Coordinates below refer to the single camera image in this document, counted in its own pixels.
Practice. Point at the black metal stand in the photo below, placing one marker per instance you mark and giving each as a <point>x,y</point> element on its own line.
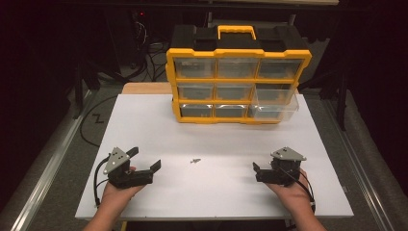
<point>342,96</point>
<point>78,89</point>

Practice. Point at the grid of small clear drawers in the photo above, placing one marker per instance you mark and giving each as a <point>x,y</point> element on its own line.
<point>195,67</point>

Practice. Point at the light wooden table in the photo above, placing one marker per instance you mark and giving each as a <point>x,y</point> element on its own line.
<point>144,88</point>

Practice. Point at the yellow black drawer organizer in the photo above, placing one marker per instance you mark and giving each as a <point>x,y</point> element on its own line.
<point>235,53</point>

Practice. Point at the clear plastic organizer drawer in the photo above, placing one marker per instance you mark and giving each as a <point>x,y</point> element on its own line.
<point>275,110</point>

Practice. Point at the person's left hand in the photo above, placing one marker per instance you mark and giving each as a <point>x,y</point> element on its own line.
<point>117,197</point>

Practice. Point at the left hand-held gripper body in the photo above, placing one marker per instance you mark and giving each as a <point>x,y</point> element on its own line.
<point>117,160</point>

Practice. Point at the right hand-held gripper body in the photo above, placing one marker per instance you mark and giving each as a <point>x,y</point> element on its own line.
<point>287,154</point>

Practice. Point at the aluminium floor rail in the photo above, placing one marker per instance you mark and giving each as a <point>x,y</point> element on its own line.
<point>48,166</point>
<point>362,166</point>

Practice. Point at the person's right hand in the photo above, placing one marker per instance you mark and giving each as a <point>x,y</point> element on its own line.
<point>298,197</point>

